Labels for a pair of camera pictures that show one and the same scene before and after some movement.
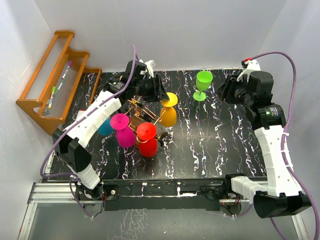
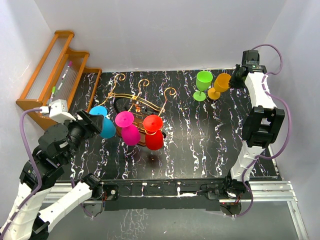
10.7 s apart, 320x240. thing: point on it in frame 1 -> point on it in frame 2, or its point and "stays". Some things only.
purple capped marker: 70,63 stays
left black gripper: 158,93 -> 96,120
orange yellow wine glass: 168,115 -> 221,85
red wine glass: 147,131 -> 153,126
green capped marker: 53,92 stays
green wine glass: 203,80 stays
